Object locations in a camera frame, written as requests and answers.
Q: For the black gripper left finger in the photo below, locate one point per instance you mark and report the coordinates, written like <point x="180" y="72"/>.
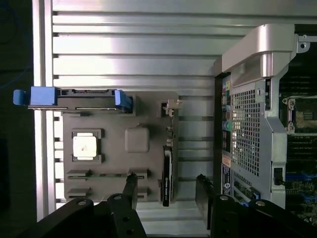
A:
<point x="123" y="215"/>

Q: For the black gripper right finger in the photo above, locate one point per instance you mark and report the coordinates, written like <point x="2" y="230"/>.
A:
<point x="223" y="218"/>

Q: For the green RAM stick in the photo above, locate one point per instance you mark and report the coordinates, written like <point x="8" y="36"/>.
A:
<point x="99" y="176"/>

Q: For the silver CPU chip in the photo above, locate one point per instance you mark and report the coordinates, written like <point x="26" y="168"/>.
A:
<point x="85" y="146"/>

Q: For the black open PC case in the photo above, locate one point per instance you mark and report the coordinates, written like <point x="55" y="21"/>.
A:
<point x="247" y="136"/>

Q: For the gray parts rack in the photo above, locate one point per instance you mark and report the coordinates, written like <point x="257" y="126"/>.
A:
<point x="111" y="116"/>

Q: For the green motherboard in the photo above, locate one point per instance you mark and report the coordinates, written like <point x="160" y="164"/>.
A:
<point x="302" y="153"/>

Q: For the CPU socket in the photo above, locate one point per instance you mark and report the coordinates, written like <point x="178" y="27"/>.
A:
<point x="304" y="116"/>

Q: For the hard disk in blue caddy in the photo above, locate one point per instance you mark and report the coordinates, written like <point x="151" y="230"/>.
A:
<point x="42" y="96"/>

